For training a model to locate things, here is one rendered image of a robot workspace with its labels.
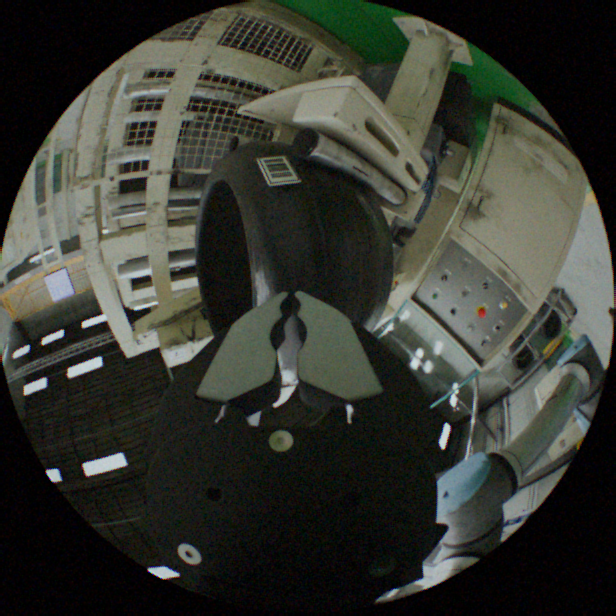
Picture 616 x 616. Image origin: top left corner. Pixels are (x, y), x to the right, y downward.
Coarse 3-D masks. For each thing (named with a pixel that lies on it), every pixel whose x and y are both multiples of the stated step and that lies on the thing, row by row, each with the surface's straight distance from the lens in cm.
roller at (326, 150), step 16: (304, 144) 27; (320, 144) 26; (336, 144) 29; (320, 160) 28; (336, 160) 29; (352, 160) 32; (352, 176) 34; (368, 176) 36; (384, 176) 42; (384, 192) 44; (400, 192) 50
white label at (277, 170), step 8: (264, 160) 27; (272, 160) 27; (280, 160) 27; (288, 160) 28; (264, 168) 25; (272, 168) 25; (280, 168) 26; (288, 168) 26; (272, 176) 24; (280, 176) 24; (288, 176) 24; (296, 176) 25; (272, 184) 23; (280, 184) 23
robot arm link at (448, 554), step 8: (504, 520) 46; (488, 536) 42; (496, 536) 44; (480, 544) 42; (488, 544) 43; (496, 544) 44; (448, 552) 44; (456, 552) 42; (464, 552) 42; (472, 552) 41; (480, 552) 42; (488, 552) 43; (440, 560) 46; (448, 560) 42; (456, 560) 41; (464, 560) 41; (472, 560) 41; (440, 568) 42; (448, 568) 41; (456, 568) 40; (464, 568) 40; (440, 576) 40; (448, 576) 39; (432, 584) 39
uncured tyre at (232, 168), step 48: (288, 144) 35; (240, 192) 29; (288, 192) 24; (336, 192) 27; (240, 240) 76; (288, 240) 21; (336, 240) 23; (384, 240) 35; (240, 288) 76; (288, 288) 22; (336, 288) 23; (384, 288) 35; (288, 336) 24; (288, 384) 36
